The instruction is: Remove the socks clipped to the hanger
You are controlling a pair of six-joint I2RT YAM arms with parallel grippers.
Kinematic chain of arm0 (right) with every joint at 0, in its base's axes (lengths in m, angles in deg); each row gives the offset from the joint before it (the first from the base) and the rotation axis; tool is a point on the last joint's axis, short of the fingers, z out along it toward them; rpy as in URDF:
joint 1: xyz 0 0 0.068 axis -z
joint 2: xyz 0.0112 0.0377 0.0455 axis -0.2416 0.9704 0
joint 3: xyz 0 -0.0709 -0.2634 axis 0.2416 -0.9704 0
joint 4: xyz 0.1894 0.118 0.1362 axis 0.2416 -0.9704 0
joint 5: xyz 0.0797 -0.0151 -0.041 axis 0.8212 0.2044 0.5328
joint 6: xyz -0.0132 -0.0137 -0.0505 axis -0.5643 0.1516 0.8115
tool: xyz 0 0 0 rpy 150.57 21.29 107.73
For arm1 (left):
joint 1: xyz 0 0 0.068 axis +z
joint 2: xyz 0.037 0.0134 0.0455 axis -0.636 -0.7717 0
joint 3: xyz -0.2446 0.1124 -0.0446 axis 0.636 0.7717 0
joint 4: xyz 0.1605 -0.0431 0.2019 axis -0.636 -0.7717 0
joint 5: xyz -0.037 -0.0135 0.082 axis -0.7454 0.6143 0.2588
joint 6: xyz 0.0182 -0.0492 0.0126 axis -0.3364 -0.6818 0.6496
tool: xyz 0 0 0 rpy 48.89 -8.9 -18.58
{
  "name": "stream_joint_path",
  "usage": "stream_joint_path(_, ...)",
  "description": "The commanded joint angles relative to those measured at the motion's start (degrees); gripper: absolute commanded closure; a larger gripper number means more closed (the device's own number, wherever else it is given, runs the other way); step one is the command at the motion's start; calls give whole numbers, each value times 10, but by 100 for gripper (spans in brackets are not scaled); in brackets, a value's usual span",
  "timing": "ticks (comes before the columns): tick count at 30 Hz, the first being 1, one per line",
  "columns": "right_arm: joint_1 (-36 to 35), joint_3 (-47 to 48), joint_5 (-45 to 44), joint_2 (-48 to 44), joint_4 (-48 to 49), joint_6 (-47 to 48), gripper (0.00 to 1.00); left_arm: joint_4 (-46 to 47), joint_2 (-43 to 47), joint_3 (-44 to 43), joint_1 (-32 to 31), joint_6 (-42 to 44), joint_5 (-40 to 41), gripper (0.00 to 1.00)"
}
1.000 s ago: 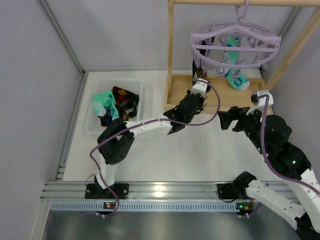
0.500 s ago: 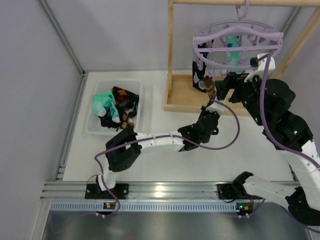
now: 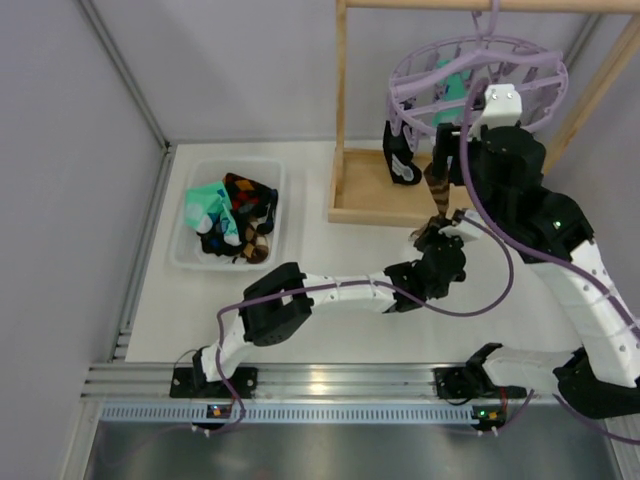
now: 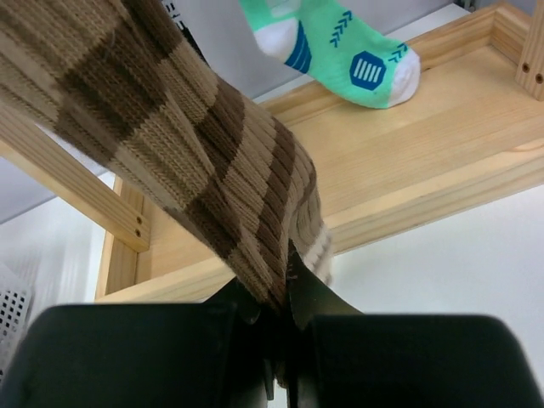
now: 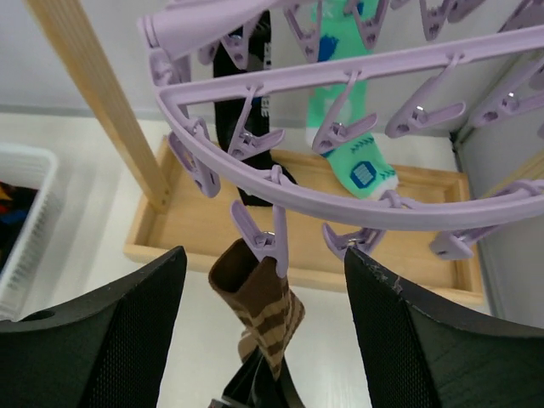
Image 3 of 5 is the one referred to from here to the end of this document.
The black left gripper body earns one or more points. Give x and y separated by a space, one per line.
441 240

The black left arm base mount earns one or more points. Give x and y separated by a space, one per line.
186 383

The wooden hanger rack frame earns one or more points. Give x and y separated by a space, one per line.
361 193

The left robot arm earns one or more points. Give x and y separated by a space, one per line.
277 305

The brown striped sock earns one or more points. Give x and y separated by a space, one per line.
439 188

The aluminium frame post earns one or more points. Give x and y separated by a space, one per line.
122 69

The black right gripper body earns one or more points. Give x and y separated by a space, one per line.
445 138

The red yellow black argyle sock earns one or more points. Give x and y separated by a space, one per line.
250 198

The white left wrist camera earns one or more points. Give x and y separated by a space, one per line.
466 224

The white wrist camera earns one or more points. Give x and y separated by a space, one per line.
466 224
502 107

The white plastic laundry basket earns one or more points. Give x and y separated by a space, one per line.
185 251

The brown beige checkered sock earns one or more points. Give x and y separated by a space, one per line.
256 248

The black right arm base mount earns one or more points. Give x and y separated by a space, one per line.
462 384

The mint green sock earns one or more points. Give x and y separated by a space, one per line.
209 206
453 88

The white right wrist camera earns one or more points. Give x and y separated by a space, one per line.
502 107

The black blue sock right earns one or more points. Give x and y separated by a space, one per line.
399 158

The grey slotted cable duct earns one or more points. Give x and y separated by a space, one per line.
262 413

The black blue sport sock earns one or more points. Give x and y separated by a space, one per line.
213 243

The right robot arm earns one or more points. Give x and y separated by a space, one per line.
501 168

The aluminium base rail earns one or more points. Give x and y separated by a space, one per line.
276 382

